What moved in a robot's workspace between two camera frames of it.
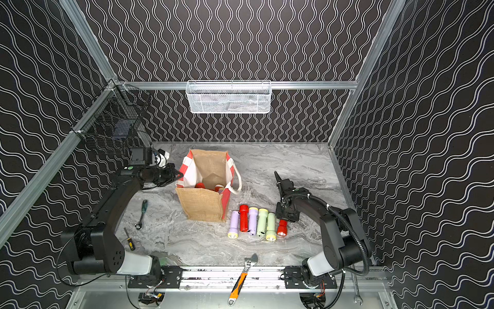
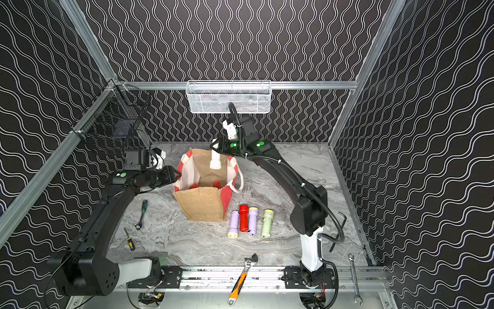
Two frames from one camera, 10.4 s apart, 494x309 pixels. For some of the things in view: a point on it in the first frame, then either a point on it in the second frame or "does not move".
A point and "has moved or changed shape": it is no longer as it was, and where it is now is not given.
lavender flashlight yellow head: x=233 y=231 does not move
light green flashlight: x=262 y=222 has moved or changed shape
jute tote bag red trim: x=210 y=167 does not move
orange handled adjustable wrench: x=236 y=291 does not move
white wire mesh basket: x=228 y=96 does not move
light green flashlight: x=271 y=234 → x=215 y=163
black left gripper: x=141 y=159 does not move
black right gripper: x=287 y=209 → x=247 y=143
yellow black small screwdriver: x=130 y=241 does not move
